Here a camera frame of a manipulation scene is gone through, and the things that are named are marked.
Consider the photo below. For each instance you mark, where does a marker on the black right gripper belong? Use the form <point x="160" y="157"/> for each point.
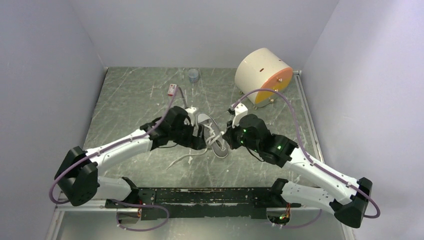
<point x="229" y="136"/>

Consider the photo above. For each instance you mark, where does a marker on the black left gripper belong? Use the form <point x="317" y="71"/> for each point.
<point x="192" y="141"/>

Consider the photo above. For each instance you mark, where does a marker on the grey canvas sneaker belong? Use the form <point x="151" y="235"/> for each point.
<point x="205" y="118"/>

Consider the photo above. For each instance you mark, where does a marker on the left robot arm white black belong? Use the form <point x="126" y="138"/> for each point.
<point x="80" y="174"/>

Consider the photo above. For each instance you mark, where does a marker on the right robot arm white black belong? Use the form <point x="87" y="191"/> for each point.
<point x="341" y="195"/>

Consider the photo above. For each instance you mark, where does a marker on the small red white box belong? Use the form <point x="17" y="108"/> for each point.
<point x="172" y="90"/>

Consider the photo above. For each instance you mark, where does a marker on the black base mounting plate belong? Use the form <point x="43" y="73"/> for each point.
<point x="212" y="202"/>

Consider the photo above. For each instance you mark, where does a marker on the small clear plastic cup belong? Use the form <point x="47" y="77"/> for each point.
<point x="193" y="75"/>

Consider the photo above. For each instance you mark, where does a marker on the cream cylinder orange lid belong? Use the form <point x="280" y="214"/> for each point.
<point x="262" y="69"/>

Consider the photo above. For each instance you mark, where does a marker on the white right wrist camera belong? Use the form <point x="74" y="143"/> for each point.
<point x="237" y="113"/>

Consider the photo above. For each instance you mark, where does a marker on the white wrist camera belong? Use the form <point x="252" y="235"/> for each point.
<point x="237" y="113"/>
<point x="192" y="113"/>

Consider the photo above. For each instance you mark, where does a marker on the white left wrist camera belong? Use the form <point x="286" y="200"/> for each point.
<point x="192" y="113"/>

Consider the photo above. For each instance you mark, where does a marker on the aluminium frame rail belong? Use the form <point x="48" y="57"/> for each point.
<point x="336" y="193"/>

